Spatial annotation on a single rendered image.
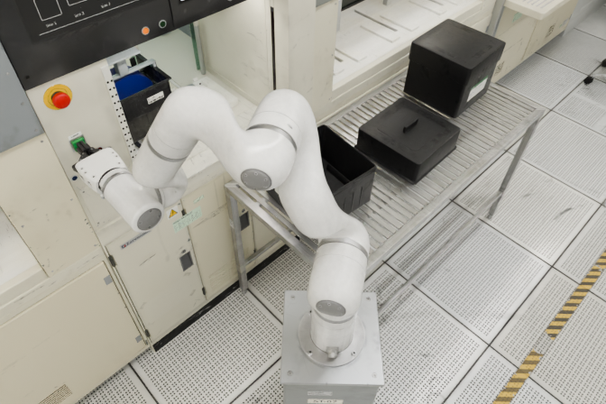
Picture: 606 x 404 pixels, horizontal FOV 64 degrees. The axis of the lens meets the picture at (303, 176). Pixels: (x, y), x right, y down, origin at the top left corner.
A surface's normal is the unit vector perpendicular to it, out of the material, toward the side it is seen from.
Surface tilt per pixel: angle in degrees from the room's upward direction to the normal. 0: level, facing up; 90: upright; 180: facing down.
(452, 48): 0
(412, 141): 0
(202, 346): 0
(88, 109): 90
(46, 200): 90
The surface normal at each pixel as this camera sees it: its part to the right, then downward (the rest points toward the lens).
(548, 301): 0.01, -0.69
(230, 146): -0.72, 0.06
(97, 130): 0.69, 0.53
